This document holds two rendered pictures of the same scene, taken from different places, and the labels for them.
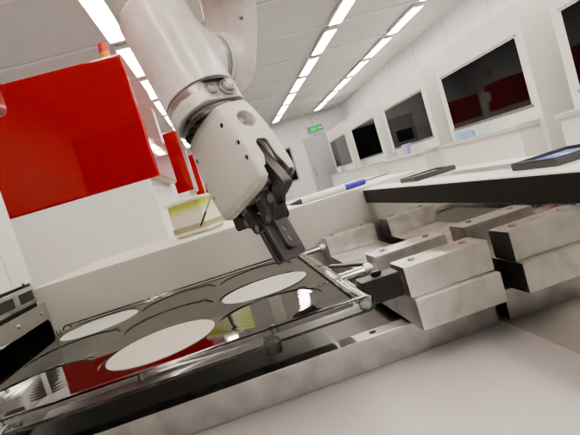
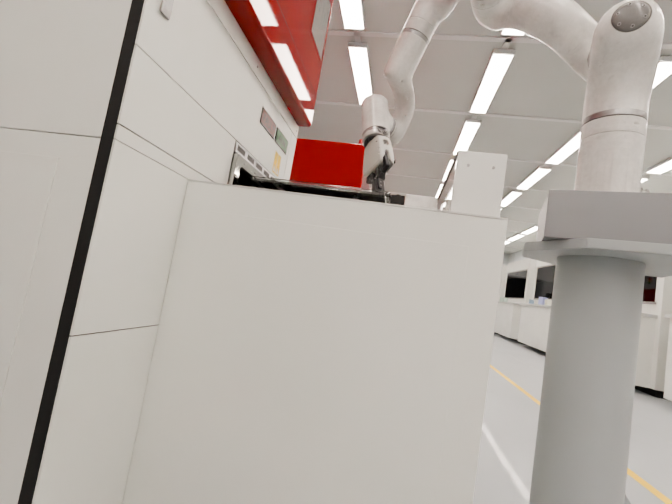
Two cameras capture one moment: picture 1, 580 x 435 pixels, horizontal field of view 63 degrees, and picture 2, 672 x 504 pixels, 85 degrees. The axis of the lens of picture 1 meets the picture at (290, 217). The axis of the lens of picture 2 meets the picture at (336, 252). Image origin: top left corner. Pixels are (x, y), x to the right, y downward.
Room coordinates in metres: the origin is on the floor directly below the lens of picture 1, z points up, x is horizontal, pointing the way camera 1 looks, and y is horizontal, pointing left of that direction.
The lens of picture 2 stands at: (-0.51, -0.20, 0.66)
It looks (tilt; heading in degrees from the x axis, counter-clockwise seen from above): 5 degrees up; 17
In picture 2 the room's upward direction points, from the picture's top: 9 degrees clockwise
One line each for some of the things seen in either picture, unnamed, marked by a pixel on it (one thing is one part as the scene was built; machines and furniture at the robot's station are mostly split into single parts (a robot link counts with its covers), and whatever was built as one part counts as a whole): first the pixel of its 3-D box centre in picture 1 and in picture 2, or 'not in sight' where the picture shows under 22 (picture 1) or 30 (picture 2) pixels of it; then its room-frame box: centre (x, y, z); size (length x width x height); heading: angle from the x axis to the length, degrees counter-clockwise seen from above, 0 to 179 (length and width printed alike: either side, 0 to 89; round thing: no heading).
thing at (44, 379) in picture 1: (170, 319); (329, 202); (0.53, 0.16, 0.90); 0.34 x 0.34 x 0.01; 7
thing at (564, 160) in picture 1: (563, 154); not in sight; (0.38, -0.22, 0.96); 0.06 x 0.06 x 0.01; 7
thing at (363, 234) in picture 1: (349, 238); not in sight; (0.74, -0.08, 0.89); 0.08 x 0.03 x 0.03; 97
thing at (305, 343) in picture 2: not in sight; (341, 367); (0.62, 0.07, 0.41); 0.96 x 0.64 x 0.82; 7
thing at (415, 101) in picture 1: (429, 141); (564, 303); (7.59, -2.48, 1.00); 1.80 x 1.08 x 2.00; 7
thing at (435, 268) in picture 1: (440, 265); (421, 202); (0.42, -0.12, 0.89); 0.08 x 0.03 x 0.03; 97
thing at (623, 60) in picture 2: not in sight; (620, 67); (0.38, -0.51, 1.23); 0.19 x 0.12 x 0.24; 166
